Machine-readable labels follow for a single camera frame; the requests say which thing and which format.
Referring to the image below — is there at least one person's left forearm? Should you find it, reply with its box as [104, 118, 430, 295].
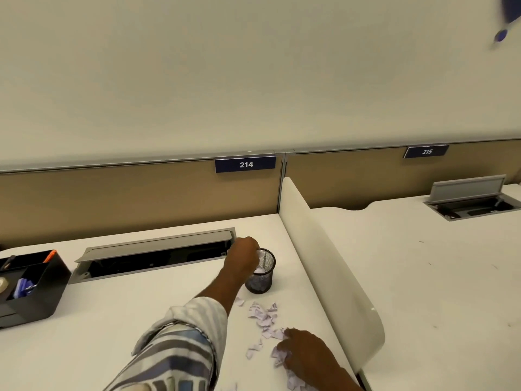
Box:
[104, 268, 246, 391]

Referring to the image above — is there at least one grey partition post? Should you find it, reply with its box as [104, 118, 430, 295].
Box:
[278, 152, 288, 215]

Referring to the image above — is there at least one person's right hand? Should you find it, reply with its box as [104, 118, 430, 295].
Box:
[277, 328, 341, 380]

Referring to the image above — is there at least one small blue number label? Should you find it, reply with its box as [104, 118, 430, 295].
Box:
[403, 145, 450, 159]

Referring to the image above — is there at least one dark blue dangling object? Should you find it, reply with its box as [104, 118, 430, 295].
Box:
[490, 0, 521, 48]

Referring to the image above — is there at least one wide blue number label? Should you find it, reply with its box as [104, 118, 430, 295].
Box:
[215, 156, 277, 174]

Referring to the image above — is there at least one long grey cable tray flap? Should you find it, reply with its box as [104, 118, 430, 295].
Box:
[69, 227, 237, 285]

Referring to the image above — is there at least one black mesh pen cup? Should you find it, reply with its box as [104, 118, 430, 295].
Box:
[244, 248, 277, 295]

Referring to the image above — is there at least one person's left hand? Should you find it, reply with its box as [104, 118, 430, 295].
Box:
[223, 236, 261, 282]

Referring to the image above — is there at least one tan partition panel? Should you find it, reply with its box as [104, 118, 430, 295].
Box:
[285, 138, 521, 211]
[0, 155, 282, 250]

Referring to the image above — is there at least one person's right forearm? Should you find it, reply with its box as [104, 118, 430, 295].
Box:
[304, 358, 365, 391]

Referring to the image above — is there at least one blue pens bundle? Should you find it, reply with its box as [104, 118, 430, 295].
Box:
[13, 279, 37, 300]

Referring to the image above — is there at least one cream desk divider panel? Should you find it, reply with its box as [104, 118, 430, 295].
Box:
[281, 177, 386, 373]

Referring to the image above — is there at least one pile of torn paper pieces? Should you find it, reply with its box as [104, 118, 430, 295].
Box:
[235, 296, 311, 391]

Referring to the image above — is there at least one short grey cable tray flap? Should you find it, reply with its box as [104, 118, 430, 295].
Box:
[423, 175, 521, 222]

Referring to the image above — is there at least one black desk organizer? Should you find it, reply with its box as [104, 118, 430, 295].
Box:
[0, 250, 72, 330]

